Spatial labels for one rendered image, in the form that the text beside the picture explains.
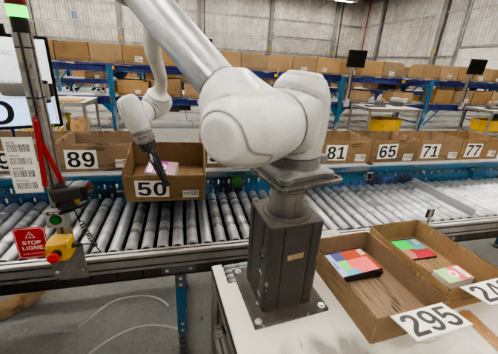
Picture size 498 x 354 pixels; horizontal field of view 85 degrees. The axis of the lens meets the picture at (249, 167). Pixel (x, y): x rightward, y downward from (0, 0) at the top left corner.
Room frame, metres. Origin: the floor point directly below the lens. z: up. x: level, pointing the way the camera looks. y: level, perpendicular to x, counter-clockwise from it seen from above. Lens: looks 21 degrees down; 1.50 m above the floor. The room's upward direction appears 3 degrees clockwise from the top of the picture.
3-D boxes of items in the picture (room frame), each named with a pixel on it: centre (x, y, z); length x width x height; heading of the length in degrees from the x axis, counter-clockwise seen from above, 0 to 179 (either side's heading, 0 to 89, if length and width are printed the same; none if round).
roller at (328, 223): (1.42, -0.40, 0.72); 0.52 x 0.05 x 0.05; 14
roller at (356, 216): (1.47, -0.59, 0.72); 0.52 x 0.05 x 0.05; 14
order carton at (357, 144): (1.95, -0.63, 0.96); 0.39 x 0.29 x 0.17; 104
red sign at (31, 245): (0.82, 0.74, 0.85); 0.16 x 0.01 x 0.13; 104
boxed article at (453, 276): (0.85, -0.81, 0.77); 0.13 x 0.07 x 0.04; 109
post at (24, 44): (0.86, 0.68, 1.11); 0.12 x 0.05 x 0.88; 104
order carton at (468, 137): (2.24, -1.78, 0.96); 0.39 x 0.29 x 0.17; 105
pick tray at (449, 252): (0.93, -0.75, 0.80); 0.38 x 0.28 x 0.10; 18
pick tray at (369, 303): (0.80, -0.46, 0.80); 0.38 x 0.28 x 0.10; 18
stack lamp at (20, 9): (0.87, 0.68, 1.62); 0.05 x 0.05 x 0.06
